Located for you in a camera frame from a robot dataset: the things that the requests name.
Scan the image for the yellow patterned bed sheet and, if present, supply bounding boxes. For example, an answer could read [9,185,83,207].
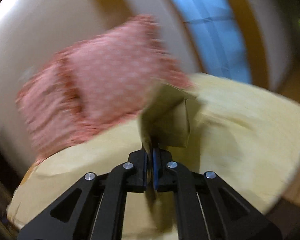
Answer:
[7,74,300,228]

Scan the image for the wooden window frame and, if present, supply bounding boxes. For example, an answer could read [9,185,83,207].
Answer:
[228,0,270,89]

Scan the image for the pink polka dot pillow left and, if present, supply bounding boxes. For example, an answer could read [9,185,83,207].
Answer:
[16,15,191,163]

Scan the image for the blue glass window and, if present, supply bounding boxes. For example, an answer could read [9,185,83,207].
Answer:
[172,0,252,83]

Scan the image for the khaki pants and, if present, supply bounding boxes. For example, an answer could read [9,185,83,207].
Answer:
[138,83,201,232]

